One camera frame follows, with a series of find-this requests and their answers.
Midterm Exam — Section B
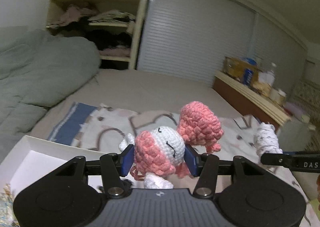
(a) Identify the floral blue fabric pouch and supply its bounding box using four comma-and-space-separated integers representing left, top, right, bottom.
0, 184, 19, 227

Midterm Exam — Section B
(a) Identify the cream wall shelf unit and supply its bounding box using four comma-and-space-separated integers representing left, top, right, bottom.
46, 0, 146, 70

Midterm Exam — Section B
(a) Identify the grey-green duvet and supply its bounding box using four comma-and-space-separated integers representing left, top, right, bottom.
1, 30, 100, 159

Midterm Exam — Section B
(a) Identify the person right hand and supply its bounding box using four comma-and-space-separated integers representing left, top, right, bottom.
316, 175, 320, 203

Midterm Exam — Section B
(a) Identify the cartoon cat patterned cloth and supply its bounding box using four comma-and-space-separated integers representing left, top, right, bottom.
47, 101, 311, 205

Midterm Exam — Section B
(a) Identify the pink crochet doll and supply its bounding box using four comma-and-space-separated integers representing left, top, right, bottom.
119, 101, 224, 189

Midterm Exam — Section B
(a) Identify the white speckled crochet toy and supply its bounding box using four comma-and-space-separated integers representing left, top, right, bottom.
254, 122, 283, 158

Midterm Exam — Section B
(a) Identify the dark crochet flower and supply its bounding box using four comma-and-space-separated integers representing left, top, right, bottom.
123, 179, 133, 189

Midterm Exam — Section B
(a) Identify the blue pepsi can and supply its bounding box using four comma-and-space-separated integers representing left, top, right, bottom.
242, 68, 254, 86

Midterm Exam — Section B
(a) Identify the clear plastic bottle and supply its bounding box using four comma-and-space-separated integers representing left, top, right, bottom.
266, 63, 277, 87

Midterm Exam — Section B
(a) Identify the brown cardboard box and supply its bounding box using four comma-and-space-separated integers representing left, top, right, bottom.
222, 57, 260, 85

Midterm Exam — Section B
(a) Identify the white jar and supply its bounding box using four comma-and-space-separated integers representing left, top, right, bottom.
270, 88, 286, 105

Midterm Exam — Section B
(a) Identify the wooden headboard ledge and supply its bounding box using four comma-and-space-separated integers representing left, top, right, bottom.
213, 71, 291, 129

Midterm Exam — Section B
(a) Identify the white cardboard box tray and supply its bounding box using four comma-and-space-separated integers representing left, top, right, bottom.
1, 135, 103, 195

